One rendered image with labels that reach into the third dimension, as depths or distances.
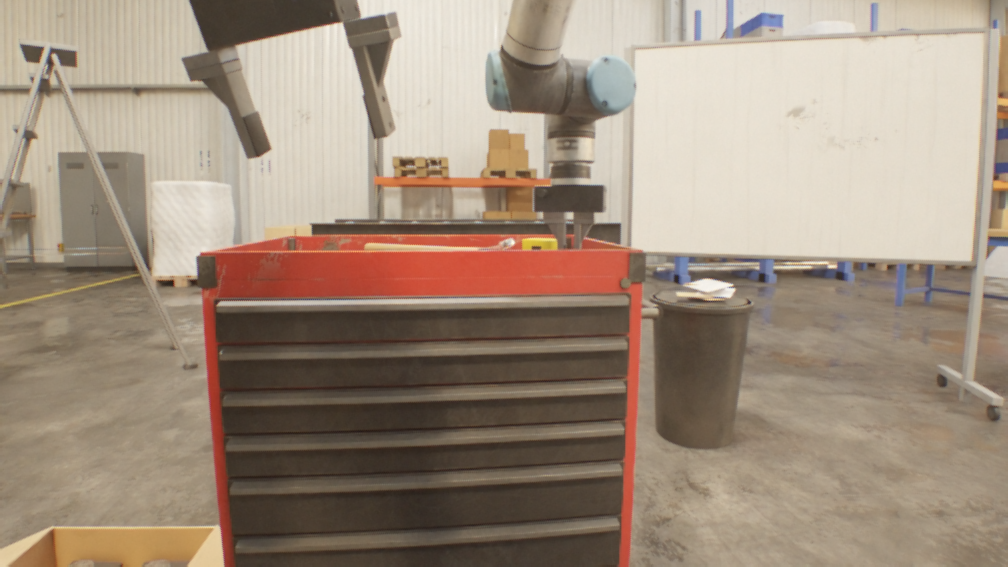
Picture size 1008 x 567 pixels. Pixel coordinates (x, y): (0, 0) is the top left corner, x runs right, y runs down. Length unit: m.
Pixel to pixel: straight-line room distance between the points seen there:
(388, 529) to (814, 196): 2.74
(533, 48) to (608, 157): 8.61
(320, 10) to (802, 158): 2.90
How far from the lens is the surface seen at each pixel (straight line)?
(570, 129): 0.93
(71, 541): 1.70
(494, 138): 7.82
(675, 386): 2.30
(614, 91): 0.83
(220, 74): 0.53
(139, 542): 1.62
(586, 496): 0.98
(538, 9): 0.73
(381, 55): 0.47
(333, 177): 8.99
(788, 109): 3.18
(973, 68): 3.52
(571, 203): 0.94
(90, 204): 9.90
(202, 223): 7.31
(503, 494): 0.95
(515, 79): 0.78
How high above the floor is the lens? 1.02
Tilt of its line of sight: 5 degrees down
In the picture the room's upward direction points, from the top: straight up
